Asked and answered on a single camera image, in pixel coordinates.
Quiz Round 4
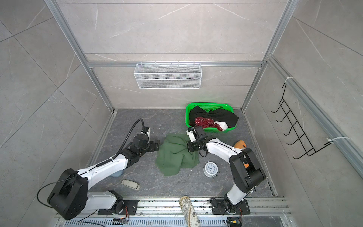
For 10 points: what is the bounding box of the green skirt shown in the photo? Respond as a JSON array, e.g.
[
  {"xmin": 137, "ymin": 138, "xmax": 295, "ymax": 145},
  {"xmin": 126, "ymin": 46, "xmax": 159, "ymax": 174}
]
[{"xmin": 156, "ymin": 133, "xmax": 199, "ymax": 176}]

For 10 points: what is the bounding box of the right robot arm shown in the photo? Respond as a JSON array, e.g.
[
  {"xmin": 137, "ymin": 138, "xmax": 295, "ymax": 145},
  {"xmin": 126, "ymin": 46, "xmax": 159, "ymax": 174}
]
[{"xmin": 187, "ymin": 126, "xmax": 266, "ymax": 214}]

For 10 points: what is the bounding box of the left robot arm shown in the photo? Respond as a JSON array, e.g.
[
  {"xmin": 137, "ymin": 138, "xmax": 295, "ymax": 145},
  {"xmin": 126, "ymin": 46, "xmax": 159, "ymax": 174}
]
[{"xmin": 41, "ymin": 124, "xmax": 160, "ymax": 220}]

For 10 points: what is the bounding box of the red polka dot skirt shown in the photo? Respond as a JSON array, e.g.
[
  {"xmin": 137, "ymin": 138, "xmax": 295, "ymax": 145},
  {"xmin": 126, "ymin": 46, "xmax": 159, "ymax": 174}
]
[{"xmin": 194, "ymin": 117, "xmax": 224, "ymax": 131}]

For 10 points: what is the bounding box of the white garment in basket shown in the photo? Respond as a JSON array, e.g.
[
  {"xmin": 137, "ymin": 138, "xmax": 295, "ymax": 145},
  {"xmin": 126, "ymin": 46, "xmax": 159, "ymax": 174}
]
[{"xmin": 216, "ymin": 122, "xmax": 228, "ymax": 131}]

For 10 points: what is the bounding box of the black skirt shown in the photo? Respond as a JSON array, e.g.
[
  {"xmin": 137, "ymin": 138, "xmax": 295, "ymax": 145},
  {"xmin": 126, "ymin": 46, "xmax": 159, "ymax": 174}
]
[{"xmin": 189, "ymin": 106, "xmax": 239, "ymax": 128}]

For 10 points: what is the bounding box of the white alarm clock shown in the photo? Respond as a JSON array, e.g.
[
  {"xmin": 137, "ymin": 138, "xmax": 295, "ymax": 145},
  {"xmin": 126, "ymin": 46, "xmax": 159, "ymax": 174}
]
[{"xmin": 203, "ymin": 162, "xmax": 218, "ymax": 178}]

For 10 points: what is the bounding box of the green plastic basket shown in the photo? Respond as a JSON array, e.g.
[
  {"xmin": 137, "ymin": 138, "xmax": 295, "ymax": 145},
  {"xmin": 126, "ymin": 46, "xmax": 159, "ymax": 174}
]
[{"xmin": 185, "ymin": 103, "xmax": 236, "ymax": 131}]

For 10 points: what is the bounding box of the light blue cup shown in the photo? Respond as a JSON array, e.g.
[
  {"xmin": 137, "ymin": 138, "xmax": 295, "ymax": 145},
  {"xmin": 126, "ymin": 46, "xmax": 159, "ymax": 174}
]
[{"xmin": 110, "ymin": 170, "xmax": 123, "ymax": 178}]

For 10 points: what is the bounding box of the orange plush toy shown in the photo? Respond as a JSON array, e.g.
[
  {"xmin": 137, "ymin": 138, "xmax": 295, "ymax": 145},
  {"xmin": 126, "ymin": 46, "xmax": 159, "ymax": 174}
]
[{"xmin": 234, "ymin": 140, "xmax": 247, "ymax": 149}]

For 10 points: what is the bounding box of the beige remote control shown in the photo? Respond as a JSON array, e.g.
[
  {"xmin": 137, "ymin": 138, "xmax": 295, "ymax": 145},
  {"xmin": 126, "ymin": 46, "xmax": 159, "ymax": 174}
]
[{"xmin": 122, "ymin": 179, "xmax": 140, "ymax": 191}]

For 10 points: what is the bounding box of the patterned rolled cloth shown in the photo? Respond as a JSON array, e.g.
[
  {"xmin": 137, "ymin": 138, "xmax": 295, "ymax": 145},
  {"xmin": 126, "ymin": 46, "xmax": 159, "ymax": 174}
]
[{"xmin": 179, "ymin": 196, "xmax": 200, "ymax": 227}]

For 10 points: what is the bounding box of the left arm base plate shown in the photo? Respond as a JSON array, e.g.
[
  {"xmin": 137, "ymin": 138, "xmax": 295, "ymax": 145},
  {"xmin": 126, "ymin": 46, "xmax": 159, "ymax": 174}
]
[{"xmin": 97, "ymin": 200, "xmax": 139, "ymax": 216}]

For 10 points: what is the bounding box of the white wire wall basket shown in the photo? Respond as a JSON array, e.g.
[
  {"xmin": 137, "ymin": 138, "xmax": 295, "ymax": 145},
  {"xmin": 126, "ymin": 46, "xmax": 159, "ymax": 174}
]
[{"xmin": 134, "ymin": 63, "xmax": 202, "ymax": 89}]

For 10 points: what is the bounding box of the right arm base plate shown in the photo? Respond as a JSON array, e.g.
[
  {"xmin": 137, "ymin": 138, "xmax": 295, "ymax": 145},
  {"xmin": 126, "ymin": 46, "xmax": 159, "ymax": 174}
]
[{"xmin": 210, "ymin": 198, "xmax": 251, "ymax": 215}]

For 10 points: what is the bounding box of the black wall hook rack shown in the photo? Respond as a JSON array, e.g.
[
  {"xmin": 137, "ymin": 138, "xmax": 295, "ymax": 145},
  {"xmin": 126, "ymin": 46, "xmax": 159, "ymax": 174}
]
[{"xmin": 271, "ymin": 84, "xmax": 333, "ymax": 160}]

